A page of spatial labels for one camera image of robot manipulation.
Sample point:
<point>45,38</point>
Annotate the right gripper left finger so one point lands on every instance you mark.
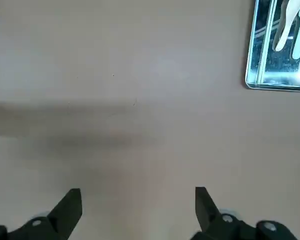
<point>62,217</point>

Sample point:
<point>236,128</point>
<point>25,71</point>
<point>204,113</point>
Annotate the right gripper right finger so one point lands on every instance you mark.
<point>210,220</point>

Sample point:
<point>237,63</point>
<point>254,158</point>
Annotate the shiny metal tray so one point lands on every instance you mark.
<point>260,62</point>

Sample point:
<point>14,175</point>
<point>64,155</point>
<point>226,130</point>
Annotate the beige spoon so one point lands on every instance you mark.
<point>287,25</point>

